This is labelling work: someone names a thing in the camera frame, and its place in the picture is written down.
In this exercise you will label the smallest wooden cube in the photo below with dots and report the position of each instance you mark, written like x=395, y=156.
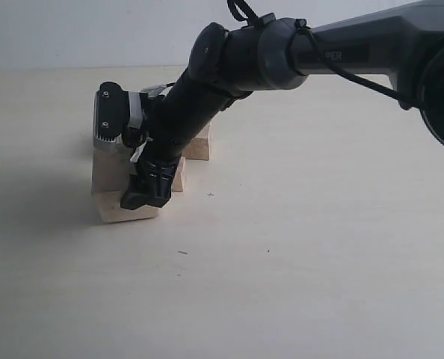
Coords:
x=178, y=185

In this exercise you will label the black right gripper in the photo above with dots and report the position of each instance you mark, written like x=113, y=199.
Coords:
x=151, y=184

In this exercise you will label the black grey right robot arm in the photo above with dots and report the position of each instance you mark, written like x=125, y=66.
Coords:
x=398, y=52

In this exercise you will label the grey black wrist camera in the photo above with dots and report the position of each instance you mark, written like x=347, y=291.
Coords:
x=119, y=118

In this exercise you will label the second largest wooden cube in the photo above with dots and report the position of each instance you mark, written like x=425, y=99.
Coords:
x=110, y=211

